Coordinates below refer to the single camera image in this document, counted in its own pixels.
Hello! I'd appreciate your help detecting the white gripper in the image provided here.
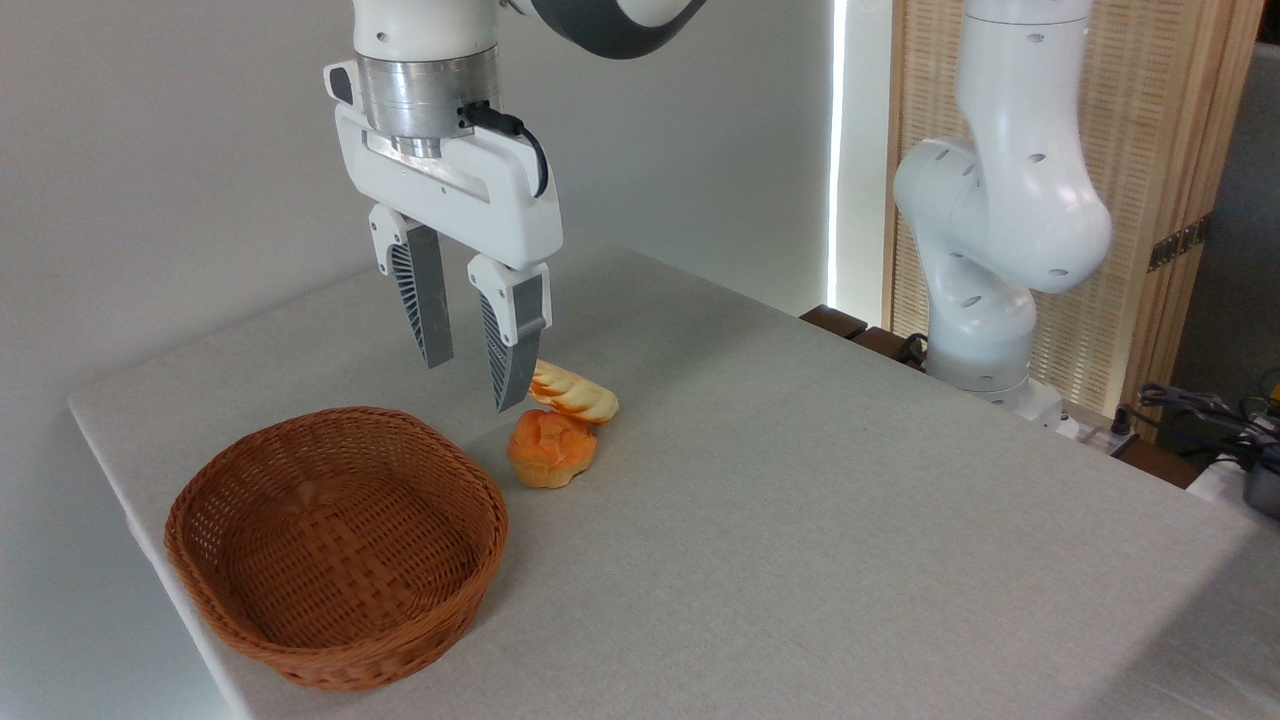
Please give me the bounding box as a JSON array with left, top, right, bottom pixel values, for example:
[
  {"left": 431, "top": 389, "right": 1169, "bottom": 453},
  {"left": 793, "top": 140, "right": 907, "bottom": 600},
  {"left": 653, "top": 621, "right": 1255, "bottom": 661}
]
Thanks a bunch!
[{"left": 323, "top": 59, "right": 564, "bottom": 414}]

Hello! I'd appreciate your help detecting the long striped bread loaf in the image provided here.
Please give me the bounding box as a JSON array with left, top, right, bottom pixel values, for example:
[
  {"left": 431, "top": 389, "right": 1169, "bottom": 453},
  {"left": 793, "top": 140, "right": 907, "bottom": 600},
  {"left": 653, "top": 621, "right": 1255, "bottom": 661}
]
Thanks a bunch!
[{"left": 527, "top": 359, "right": 621, "bottom": 426}]

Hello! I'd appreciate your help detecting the round orange bread bun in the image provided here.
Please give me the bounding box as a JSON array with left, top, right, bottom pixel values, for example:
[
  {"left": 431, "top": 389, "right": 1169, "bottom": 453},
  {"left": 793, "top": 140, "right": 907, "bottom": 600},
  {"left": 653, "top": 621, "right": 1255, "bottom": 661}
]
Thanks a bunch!
[{"left": 506, "top": 408, "right": 599, "bottom": 491}]

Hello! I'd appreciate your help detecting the brown wicker basket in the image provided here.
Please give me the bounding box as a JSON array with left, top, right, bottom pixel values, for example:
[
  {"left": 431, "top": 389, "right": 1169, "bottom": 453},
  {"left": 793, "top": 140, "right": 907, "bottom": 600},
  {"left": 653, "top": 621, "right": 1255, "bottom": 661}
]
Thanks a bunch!
[{"left": 164, "top": 405, "right": 511, "bottom": 694}]

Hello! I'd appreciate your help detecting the dark brown wooden ledge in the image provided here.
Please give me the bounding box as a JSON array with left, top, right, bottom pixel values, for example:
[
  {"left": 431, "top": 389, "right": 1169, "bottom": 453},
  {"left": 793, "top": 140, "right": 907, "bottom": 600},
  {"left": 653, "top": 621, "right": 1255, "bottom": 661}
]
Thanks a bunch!
[{"left": 799, "top": 304, "right": 931, "bottom": 373}]

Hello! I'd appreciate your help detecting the wooden slat screen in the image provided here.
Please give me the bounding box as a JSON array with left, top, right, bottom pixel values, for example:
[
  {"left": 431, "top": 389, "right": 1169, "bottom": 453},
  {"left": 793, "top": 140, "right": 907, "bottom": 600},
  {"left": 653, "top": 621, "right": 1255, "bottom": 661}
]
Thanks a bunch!
[{"left": 884, "top": 0, "right": 1267, "bottom": 443}]

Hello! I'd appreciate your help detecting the black screen hinge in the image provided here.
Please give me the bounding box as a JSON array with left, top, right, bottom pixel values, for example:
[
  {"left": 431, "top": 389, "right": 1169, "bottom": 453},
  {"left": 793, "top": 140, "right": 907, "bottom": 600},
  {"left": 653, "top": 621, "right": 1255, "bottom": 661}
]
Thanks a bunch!
[{"left": 1147, "top": 212, "right": 1214, "bottom": 274}]

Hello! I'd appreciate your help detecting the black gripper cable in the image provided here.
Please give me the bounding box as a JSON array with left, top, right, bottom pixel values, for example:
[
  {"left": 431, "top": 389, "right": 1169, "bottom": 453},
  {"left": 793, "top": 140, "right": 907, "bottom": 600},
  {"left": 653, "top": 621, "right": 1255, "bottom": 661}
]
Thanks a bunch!
[{"left": 461, "top": 101, "right": 551, "bottom": 200}]

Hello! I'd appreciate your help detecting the black cable bundle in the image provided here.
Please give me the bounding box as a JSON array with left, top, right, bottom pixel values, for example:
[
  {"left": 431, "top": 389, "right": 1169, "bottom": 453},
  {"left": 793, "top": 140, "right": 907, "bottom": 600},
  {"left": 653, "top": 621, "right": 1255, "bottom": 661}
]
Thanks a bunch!
[{"left": 1137, "top": 381, "right": 1280, "bottom": 463}]

